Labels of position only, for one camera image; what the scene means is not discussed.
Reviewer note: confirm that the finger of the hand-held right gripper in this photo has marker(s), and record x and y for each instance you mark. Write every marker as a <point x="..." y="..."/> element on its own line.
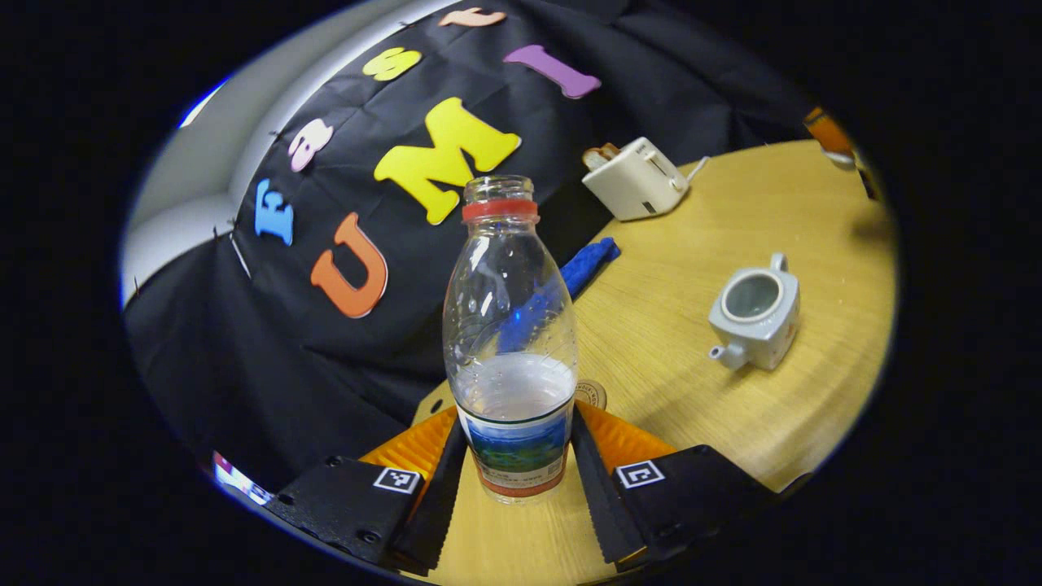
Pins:
<point x="826" y="130"/>

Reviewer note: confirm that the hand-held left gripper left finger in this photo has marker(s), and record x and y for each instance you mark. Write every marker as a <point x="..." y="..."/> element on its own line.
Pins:
<point x="435" y="505"/>

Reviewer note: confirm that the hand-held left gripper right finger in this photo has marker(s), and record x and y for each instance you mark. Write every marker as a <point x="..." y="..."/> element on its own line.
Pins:
<point x="598" y="496"/>

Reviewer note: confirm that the white teacup lid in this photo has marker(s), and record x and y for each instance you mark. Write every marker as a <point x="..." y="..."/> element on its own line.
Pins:
<point x="838" y="159"/>

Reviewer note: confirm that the round wooden coaster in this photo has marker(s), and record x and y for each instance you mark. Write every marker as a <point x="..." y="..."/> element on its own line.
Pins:
<point x="592" y="395"/>

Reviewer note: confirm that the clear plastic water bottle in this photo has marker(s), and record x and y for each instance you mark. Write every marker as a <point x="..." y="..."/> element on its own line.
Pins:
<point x="509" y="325"/>

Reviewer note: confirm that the white ceramic teacup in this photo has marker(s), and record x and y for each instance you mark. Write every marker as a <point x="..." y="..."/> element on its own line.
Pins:
<point x="761" y="325"/>

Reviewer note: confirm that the white toaster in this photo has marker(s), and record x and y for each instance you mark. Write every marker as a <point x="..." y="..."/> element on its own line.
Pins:
<point x="639" y="183"/>

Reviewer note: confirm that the computer monitor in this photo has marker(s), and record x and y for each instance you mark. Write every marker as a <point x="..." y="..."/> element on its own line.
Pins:
<point x="240" y="480"/>

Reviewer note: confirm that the bread slice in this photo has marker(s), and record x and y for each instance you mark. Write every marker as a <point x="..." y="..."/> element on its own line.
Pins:
<point x="601" y="155"/>

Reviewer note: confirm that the black backdrop cloth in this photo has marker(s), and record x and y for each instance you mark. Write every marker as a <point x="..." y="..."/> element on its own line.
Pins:
<point x="244" y="366"/>

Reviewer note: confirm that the blue towel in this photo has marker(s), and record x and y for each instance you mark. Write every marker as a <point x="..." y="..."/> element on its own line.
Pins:
<point x="590" y="260"/>

